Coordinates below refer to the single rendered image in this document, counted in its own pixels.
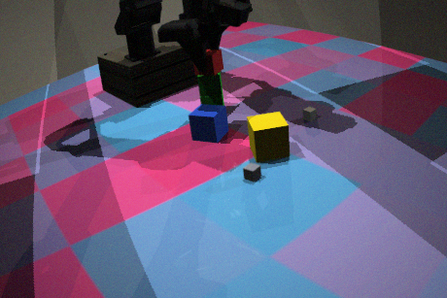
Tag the red block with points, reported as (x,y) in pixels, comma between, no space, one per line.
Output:
(214,63)

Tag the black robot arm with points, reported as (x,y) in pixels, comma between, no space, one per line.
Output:
(137,17)

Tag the yellow block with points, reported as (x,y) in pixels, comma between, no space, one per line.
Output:
(269,136)

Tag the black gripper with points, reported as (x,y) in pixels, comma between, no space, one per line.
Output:
(194,35)

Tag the blue block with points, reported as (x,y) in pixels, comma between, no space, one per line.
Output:
(208,123)

